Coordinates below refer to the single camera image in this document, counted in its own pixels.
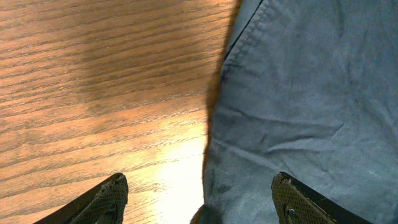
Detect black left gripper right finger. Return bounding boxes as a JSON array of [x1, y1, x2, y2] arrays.
[[271, 172, 371, 224]]

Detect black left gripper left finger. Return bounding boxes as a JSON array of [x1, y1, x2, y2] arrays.
[[35, 173, 129, 224]]

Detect navy blue shorts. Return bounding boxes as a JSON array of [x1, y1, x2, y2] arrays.
[[200, 0, 397, 223]]

